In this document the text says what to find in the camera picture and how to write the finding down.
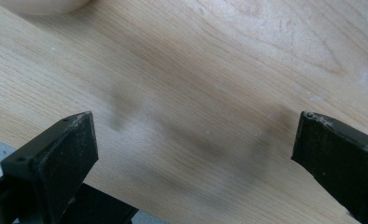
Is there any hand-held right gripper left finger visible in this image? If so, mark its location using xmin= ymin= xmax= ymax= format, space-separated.
xmin=0 ymin=110 xmax=100 ymax=224

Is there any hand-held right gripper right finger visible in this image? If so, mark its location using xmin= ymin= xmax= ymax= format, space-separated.
xmin=290 ymin=110 xmax=368 ymax=224

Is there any pale round object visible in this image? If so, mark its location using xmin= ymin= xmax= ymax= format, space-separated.
xmin=0 ymin=0 xmax=92 ymax=16

